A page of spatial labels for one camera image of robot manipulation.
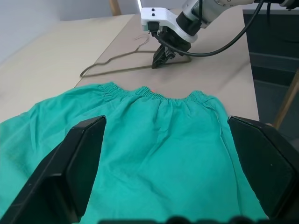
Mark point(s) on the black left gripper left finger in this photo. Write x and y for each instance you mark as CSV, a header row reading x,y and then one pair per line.
x,y
58,168

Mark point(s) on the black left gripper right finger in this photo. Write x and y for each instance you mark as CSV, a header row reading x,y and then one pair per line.
x,y
268,163

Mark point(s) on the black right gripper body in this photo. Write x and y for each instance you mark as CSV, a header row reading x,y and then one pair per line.
x,y
178,43

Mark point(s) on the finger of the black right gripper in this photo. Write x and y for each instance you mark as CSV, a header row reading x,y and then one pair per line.
x,y
157,59
171,54

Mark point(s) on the green shorts with elastic waistband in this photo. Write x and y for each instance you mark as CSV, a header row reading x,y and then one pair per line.
x,y
163,151

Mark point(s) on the slanted wooden leg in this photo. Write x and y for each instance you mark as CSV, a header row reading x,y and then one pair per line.
x,y
286,100

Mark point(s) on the wooden chair leg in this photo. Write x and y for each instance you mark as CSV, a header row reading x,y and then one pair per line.
x,y
115,7

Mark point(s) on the dark grey cabinet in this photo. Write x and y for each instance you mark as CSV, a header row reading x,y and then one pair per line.
x,y
273,46

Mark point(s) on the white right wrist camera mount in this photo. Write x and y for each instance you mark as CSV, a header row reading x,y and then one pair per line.
x,y
163,17

